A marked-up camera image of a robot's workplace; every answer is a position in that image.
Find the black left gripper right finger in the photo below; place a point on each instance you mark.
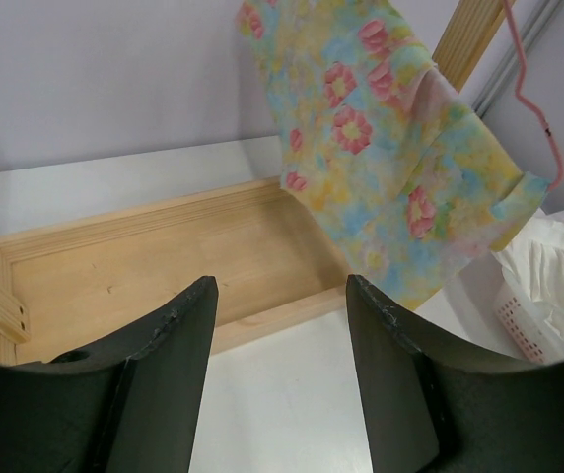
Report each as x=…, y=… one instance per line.
x=433, y=402

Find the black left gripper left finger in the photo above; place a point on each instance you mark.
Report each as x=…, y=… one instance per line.
x=128, y=402

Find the floral pastel skirt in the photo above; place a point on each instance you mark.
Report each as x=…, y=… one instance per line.
x=404, y=177

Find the white plastic laundry basket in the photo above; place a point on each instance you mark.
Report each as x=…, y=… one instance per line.
x=515, y=313

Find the wooden clothes rack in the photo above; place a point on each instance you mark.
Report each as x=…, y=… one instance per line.
x=137, y=155

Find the white crumpled garment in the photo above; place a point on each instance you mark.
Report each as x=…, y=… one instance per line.
x=533, y=265

